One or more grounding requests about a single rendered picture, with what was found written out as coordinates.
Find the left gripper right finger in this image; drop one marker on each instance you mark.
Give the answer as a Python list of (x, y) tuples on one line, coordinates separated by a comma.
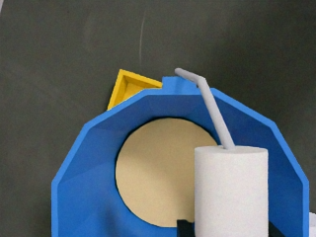
[(273, 231)]

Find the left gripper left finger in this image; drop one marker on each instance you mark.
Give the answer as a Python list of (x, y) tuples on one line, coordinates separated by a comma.
[(185, 228)]

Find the yellow shallow tray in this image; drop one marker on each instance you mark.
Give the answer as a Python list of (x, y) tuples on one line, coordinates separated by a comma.
[(129, 84)]

